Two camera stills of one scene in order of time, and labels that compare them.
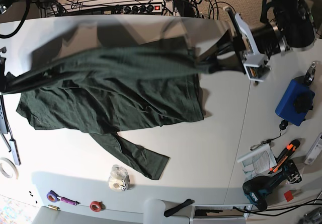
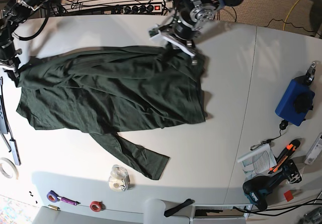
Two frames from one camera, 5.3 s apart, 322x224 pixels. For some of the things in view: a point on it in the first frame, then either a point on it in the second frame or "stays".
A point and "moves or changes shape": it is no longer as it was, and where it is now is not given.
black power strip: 137,9 stays
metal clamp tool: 310,73 stays
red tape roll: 97,206 stays
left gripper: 4,79 to 9,62
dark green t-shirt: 102,90 moves or changes shape
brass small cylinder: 54,207 stays
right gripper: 255,44 to 178,33
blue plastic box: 296,102 stays
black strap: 187,202 stays
